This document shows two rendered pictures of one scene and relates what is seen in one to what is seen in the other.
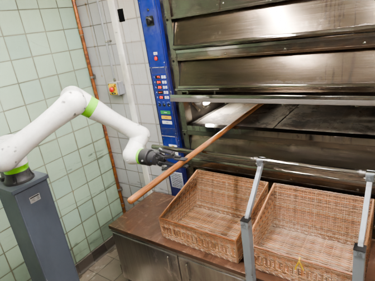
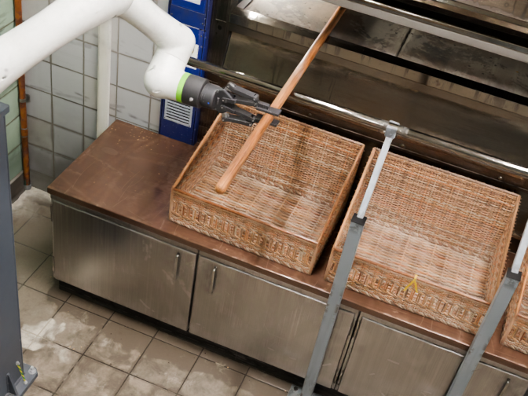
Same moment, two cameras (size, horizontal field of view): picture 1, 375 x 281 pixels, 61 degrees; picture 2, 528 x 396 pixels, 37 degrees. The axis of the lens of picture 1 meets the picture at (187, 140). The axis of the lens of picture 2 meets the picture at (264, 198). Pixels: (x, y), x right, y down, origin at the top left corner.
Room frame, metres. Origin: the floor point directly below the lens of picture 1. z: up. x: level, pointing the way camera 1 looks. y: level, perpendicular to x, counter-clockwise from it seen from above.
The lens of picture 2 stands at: (-0.30, 0.80, 2.47)
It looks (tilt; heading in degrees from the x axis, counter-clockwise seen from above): 39 degrees down; 336
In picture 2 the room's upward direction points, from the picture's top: 11 degrees clockwise
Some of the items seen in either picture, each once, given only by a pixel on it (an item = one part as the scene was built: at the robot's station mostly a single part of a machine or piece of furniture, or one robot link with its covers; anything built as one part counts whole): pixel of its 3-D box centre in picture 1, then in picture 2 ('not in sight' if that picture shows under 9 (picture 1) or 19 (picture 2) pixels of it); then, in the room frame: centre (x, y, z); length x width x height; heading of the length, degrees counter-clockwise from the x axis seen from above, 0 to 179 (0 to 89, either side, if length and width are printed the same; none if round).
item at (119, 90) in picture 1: (116, 88); not in sight; (2.49, 0.49, 1.46); 0.10 x 0.07 x 0.10; 53
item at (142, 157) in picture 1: (148, 156); (197, 91); (1.64, 0.23, 1.19); 0.12 x 0.06 x 0.09; 144
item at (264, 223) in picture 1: (309, 232); (423, 236); (1.40, -0.57, 0.72); 0.56 x 0.49 x 0.28; 53
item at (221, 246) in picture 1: (214, 209); (268, 181); (1.76, -0.11, 0.72); 0.56 x 0.49 x 0.28; 52
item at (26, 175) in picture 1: (13, 173); not in sight; (1.60, 0.96, 1.23); 0.26 x 0.15 x 0.06; 53
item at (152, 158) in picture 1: (157, 158); (219, 99); (1.59, 0.17, 1.19); 0.09 x 0.07 x 0.08; 54
